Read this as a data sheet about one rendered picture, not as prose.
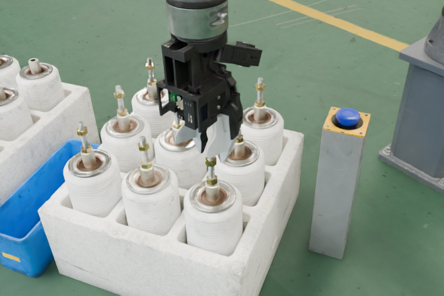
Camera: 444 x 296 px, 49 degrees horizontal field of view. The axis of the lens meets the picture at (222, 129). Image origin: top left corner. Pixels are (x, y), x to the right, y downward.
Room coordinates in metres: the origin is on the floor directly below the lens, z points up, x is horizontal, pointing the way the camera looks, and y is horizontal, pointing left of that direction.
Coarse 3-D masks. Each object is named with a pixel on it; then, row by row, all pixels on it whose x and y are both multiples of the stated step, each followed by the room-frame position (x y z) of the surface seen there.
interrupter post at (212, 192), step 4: (208, 184) 0.57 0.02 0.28; (216, 184) 0.57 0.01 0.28; (208, 188) 0.57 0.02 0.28; (212, 188) 0.57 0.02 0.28; (216, 188) 0.57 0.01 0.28; (208, 192) 0.57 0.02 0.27; (212, 192) 0.57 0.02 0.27; (216, 192) 0.57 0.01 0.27; (208, 196) 0.57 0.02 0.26; (212, 196) 0.57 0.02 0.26; (216, 196) 0.57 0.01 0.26; (212, 200) 0.57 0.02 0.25; (216, 200) 0.57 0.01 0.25
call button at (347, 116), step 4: (344, 108) 0.70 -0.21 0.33; (348, 108) 0.70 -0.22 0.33; (352, 108) 0.70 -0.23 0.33; (336, 112) 0.69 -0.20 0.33; (340, 112) 0.69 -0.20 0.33; (344, 112) 0.69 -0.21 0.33; (348, 112) 0.69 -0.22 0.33; (352, 112) 0.69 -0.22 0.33; (356, 112) 0.69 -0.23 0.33; (336, 116) 0.69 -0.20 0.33; (340, 116) 0.68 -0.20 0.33; (344, 116) 0.68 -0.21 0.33; (348, 116) 0.68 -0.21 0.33; (352, 116) 0.68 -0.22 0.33; (356, 116) 0.68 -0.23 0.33; (340, 120) 0.67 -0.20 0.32; (344, 120) 0.67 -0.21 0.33; (348, 120) 0.67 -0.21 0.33; (352, 120) 0.67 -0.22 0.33; (356, 120) 0.67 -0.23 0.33; (344, 124) 0.67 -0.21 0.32; (348, 124) 0.67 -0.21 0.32; (352, 124) 0.67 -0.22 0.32
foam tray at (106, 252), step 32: (288, 160) 0.75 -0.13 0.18; (64, 192) 0.67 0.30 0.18; (288, 192) 0.73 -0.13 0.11; (64, 224) 0.61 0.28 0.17; (96, 224) 0.59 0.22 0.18; (256, 224) 0.58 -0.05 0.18; (64, 256) 0.62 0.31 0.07; (96, 256) 0.59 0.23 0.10; (128, 256) 0.56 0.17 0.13; (160, 256) 0.53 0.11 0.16; (192, 256) 0.52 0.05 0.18; (224, 256) 0.51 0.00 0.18; (256, 256) 0.55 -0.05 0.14; (128, 288) 0.56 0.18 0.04; (160, 288) 0.54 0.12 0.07; (192, 288) 0.51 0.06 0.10; (224, 288) 0.49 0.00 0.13; (256, 288) 0.55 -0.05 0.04
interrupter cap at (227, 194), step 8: (200, 184) 0.60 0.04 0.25; (224, 184) 0.60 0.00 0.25; (192, 192) 0.58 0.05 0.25; (200, 192) 0.59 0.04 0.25; (224, 192) 0.58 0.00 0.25; (232, 192) 0.58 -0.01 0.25; (192, 200) 0.57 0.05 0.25; (200, 200) 0.57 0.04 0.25; (208, 200) 0.57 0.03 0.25; (224, 200) 0.57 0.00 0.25; (232, 200) 0.56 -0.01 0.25; (200, 208) 0.55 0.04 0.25; (208, 208) 0.55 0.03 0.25; (216, 208) 0.55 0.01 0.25; (224, 208) 0.55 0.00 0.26
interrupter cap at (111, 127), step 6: (132, 114) 0.81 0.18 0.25; (114, 120) 0.80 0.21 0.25; (132, 120) 0.80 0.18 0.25; (138, 120) 0.79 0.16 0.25; (108, 126) 0.78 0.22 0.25; (114, 126) 0.78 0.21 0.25; (132, 126) 0.78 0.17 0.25; (138, 126) 0.77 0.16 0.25; (108, 132) 0.76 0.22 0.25; (114, 132) 0.76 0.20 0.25; (120, 132) 0.76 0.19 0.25; (126, 132) 0.76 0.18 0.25; (132, 132) 0.76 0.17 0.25; (138, 132) 0.76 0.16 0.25; (120, 138) 0.74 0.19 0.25
